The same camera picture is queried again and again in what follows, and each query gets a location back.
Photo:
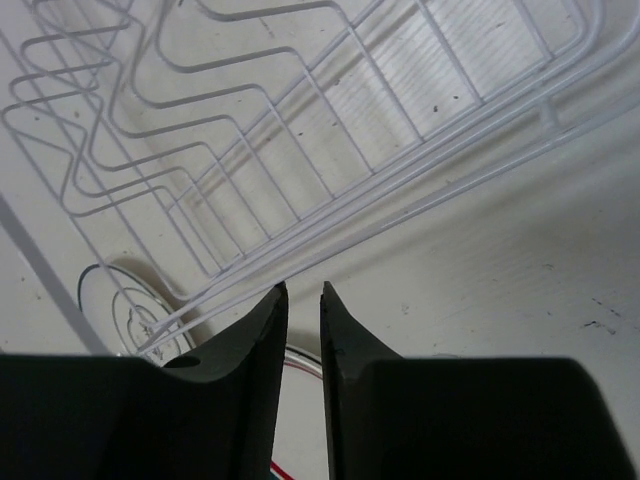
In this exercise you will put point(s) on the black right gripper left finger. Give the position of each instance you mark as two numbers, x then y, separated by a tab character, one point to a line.
207	414

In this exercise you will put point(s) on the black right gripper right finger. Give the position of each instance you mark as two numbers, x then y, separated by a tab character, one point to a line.
391	417

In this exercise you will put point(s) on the white plate green red rim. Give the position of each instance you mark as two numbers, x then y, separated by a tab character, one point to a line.
300	445

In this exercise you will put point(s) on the white plate teal clover design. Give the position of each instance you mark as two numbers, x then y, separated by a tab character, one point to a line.
121	306

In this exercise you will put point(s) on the white wire dish rack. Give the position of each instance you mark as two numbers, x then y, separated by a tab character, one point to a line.
214	148

